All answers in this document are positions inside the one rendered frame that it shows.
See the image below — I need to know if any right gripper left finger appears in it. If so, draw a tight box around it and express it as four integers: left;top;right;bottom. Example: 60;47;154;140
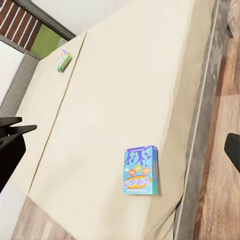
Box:
0;133;26;193

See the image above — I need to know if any board game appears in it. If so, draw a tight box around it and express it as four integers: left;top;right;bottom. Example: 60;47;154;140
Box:
122;145;158;195
54;49;71;73

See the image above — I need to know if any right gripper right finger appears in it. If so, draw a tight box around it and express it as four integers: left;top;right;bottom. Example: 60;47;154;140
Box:
224;133;240;173

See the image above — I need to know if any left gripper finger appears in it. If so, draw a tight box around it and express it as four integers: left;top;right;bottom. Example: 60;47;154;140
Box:
6;124;38;136
0;116;23;129

